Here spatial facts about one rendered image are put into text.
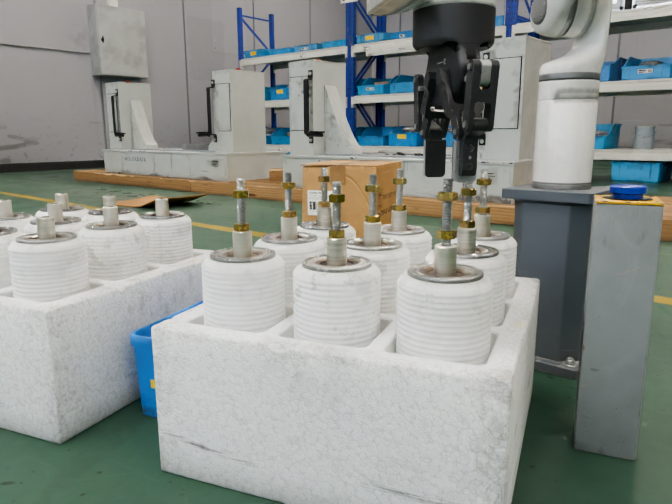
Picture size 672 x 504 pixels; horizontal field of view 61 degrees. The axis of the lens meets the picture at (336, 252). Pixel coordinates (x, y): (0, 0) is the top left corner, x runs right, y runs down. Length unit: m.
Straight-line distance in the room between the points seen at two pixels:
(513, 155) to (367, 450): 2.23
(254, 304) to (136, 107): 4.53
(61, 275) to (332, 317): 0.40
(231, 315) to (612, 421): 0.47
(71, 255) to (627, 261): 0.69
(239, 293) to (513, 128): 2.20
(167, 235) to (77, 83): 6.43
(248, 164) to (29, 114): 3.62
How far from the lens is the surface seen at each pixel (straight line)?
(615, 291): 0.74
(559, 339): 1.02
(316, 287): 0.59
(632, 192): 0.74
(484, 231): 0.81
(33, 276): 0.84
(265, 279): 0.64
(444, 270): 0.58
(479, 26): 0.55
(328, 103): 3.45
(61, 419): 0.84
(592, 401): 0.79
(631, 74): 5.27
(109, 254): 0.92
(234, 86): 3.95
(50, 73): 7.27
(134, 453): 0.80
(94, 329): 0.84
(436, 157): 0.60
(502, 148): 2.74
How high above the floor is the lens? 0.39
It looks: 12 degrees down
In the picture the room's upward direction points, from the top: straight up
